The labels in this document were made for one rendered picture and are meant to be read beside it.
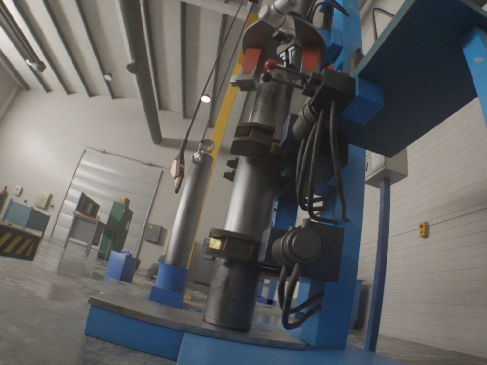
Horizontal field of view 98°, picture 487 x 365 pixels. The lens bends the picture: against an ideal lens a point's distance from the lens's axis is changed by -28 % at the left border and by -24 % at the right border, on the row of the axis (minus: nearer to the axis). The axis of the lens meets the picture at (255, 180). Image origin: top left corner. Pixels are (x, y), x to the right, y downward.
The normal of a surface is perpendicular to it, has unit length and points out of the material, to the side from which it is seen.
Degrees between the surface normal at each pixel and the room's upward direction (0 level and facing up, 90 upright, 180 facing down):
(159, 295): 90
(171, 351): 90
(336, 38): 90
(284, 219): 90
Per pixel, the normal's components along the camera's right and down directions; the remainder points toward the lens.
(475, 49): -0.96, -0.25
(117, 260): -0.27, -0.41
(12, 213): 0.25, -0.32
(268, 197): 0.68, -0.15
